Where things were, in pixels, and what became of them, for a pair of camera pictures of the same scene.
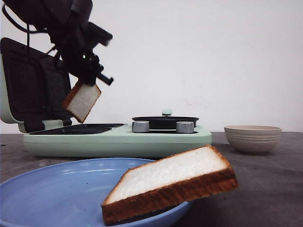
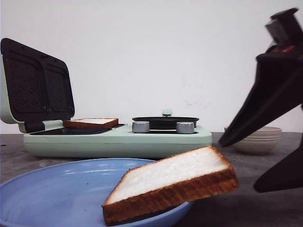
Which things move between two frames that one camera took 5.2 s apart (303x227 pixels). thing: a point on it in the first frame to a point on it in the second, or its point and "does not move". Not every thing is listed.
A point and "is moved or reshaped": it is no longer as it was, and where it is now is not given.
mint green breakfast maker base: (114, 140) does not move
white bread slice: (81, 100) to (90, 122)
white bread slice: (153, 187) does not move
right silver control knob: (184, 127) does not move
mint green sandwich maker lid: (33, 86) does not move
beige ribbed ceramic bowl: (252, 138) is moved or reshaped
